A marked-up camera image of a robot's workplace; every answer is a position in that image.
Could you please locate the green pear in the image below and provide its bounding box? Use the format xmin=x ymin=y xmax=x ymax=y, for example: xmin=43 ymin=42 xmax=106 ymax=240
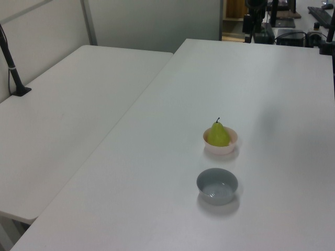
xmin=208 ymin=117 xmax=231 ymax=147

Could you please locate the pink bowl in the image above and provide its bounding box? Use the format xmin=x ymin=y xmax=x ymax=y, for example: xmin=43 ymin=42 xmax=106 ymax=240
xmin=203 ymin=127 xmax=238 ymax=156

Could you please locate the grey bowl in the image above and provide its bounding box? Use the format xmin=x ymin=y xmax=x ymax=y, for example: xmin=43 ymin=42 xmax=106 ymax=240
xmin=196 ymin=167 xmax=239 ymax=206

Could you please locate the white side table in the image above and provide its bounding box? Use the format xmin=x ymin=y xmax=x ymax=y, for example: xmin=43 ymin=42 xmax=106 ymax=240
xmin=0 ymin=44 xmax=175 ymax=225

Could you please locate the wooden cabinet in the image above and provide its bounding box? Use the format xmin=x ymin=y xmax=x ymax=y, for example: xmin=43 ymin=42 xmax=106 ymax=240
xmin=225 ymin=0 xmax=249 ymax=21

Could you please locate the black equipment stand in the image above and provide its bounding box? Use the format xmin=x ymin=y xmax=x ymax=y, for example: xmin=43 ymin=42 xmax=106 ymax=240
xmin=242 ymin=0 xmax=275 ymax=44

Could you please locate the black box device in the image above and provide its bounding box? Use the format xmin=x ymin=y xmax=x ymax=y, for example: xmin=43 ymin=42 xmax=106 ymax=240
xmin=276 ymin=28 xmax=307 ymax=47

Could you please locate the black monitor stand with base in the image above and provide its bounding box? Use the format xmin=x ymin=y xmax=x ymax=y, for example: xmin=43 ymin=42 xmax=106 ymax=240
xmin=266 ymin=0 xmax=297 ymax=29

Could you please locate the brown wooden board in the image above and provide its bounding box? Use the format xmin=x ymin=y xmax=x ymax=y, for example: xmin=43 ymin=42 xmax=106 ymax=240
xmin=277 ymin=9 xmax=302 ymax=19

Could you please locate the black clamped pole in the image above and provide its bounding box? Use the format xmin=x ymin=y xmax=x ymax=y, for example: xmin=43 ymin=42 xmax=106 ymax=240
xmin=318 ymin=19 xmax=335 ymax=56

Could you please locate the black keyboard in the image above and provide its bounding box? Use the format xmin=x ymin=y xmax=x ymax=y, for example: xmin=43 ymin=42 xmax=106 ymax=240
xmin=307 ymin=5 xmax=335 ymax=27

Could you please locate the grey partition post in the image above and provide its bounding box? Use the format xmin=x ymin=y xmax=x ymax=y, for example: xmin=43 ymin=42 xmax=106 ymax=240
xmin=80 ymin=0 xmax=99 ymax=47

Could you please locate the black camera pole with base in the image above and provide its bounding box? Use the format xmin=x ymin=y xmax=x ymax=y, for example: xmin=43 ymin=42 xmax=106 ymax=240
xmin=0 ymin=23 xmax=32 ymax=97

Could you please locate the grey camera device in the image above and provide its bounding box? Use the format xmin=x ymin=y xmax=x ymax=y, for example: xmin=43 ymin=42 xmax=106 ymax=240
xmin=306 ymin=22 xmax=323 ymax=48

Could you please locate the grey horizontal partition rail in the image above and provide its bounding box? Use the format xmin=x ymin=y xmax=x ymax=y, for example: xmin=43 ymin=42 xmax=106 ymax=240
xmin=0 ymin=0 xmax=54 ymax=24

